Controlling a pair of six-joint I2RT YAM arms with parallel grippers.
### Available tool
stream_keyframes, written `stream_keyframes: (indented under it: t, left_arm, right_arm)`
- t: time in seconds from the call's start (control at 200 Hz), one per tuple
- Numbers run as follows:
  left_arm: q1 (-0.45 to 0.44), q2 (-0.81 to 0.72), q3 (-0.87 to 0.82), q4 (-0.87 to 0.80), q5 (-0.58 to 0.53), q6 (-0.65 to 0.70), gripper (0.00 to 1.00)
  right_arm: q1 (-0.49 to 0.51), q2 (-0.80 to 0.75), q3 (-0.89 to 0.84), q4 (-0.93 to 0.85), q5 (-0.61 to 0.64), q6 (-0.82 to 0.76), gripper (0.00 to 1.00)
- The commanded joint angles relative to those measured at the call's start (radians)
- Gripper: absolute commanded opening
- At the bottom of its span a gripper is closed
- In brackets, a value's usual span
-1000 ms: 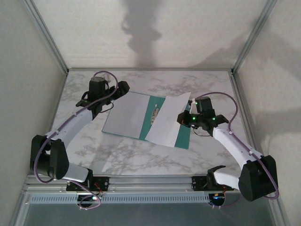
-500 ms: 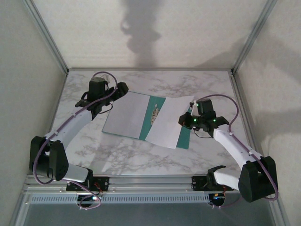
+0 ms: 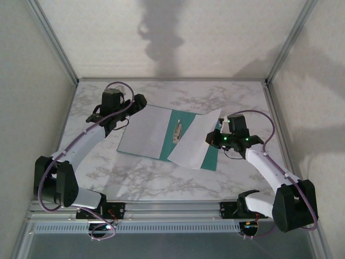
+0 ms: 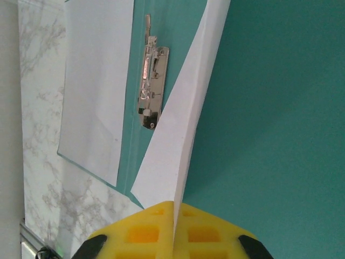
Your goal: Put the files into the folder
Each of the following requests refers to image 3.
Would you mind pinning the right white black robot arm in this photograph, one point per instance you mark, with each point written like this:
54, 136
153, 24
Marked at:
269, 167

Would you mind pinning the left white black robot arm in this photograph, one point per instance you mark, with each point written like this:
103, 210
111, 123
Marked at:
81, 143

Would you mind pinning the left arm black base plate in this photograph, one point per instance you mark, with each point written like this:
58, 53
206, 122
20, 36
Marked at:
118, 210

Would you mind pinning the wide aluminium frame rail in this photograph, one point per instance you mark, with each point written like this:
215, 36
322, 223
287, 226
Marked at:
172, 209

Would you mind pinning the controller board with LED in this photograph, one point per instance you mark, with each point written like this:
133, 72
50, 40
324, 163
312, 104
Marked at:
106, 227
249, 226

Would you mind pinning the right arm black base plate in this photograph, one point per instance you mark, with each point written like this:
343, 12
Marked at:
226, 209

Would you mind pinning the aluminium lower frame leg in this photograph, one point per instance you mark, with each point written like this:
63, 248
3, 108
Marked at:
320, 240
23, 240

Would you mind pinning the aluminium frame post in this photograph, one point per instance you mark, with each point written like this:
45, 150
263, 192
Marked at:
54, 40
289, 40

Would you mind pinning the metal folder clip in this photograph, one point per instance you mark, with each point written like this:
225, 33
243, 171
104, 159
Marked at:
177, 133

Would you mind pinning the green folder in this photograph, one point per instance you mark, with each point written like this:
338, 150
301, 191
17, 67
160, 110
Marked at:
210, 162

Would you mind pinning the aluminium side rail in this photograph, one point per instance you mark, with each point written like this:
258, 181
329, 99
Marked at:
281, 121

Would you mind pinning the thin aluminium table rail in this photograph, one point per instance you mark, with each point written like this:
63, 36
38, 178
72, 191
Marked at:
172, 80

